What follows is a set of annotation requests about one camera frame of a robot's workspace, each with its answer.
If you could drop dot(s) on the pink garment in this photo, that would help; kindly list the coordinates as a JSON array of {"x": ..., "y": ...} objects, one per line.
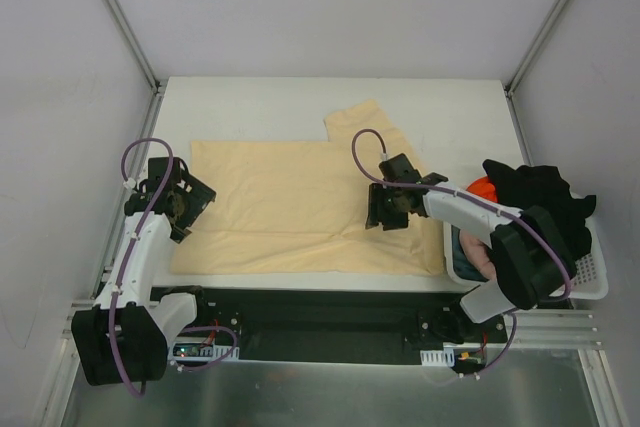
[{"x": 476, "y": 253}]

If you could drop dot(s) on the left white cable duct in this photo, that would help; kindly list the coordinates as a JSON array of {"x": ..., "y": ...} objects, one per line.
[{"x": 200, "y": 353}]

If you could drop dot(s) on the right white cable duct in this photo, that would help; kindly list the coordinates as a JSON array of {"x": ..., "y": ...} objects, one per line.
[{"x": 438, "y": 358}]

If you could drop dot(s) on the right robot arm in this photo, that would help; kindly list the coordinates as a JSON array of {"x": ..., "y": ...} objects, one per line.
[{"x": 532, "y": 263}]

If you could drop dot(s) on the white cable duct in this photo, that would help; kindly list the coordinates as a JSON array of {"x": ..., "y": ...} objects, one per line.
[
  {"x": 200, "y": 353},
  {"x": 438, "y": 358}
]

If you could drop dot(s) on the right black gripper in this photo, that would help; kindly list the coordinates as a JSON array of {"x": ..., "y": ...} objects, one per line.
[{"x": 376, "y": 208}]

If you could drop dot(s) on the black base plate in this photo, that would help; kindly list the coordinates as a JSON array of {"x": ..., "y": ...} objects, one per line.
[{"x": 337, "y": 327}]

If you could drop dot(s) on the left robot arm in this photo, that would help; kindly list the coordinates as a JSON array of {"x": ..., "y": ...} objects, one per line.
[{"x": 123, "y": 337}]

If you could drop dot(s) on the aluminium frame post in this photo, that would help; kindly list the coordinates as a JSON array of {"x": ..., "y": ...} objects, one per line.
[
  {"x": 535, "y": 48},
  {"x": 132, "y": 43}
]

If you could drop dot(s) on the orange t shirt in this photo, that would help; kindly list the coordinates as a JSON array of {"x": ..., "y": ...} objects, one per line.
[{"x": 484, "y": 188}]

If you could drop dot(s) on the black t shirt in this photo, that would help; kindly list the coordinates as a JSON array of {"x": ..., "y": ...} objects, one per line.
[{"x": 543, "y": 186}]

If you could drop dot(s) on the right aluminium frame post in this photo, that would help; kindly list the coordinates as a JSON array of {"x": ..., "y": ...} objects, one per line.
[{"x": 535, "y": 48}]

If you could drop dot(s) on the left aluminium frame post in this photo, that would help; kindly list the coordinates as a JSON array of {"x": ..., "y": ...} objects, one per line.
[{"x": 132, "y": 43}]

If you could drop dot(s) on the blue garment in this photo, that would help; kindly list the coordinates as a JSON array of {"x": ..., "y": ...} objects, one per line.
[{"x": 461, "y": 265}]

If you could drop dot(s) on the cream yellow t shirt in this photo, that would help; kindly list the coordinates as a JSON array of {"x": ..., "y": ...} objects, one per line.
[{"x": 301, "y": 206}]

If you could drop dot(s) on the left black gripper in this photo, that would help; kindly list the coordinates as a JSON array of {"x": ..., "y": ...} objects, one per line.
[{"x": 195, "y": 204}]

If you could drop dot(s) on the white laundry basket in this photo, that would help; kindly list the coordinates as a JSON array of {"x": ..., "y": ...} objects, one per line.
[{"x": 590, "y": 272}]

